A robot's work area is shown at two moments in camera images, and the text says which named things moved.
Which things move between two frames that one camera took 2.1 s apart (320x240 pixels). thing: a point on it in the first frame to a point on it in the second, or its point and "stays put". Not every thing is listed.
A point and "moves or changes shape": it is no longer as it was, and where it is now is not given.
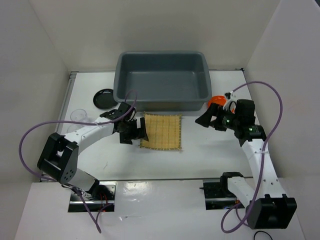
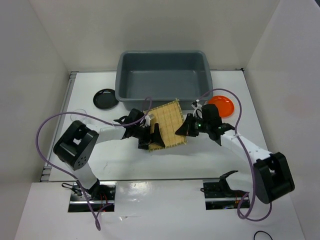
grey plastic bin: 163,80 stays put
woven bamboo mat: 163,131 moves or changes shape
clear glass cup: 78,115 stays put
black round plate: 103,99 stays put
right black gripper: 204,119 to 186,128
